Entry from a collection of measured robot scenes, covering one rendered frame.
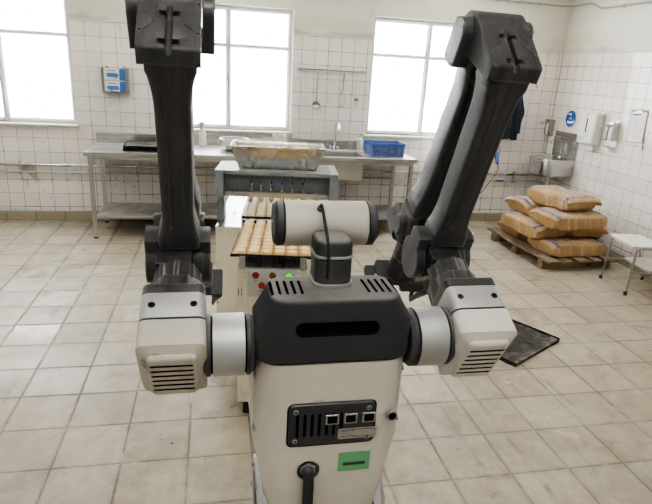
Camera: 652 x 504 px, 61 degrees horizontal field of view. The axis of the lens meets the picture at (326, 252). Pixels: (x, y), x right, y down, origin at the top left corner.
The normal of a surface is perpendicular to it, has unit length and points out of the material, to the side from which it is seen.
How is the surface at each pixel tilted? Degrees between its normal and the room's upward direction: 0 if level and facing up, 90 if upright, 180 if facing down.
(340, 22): 90
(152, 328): 30
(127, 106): 90
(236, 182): 90
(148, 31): 47
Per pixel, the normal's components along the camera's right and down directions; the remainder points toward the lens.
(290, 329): 0.19, 0.32
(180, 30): 0.19, -0.41
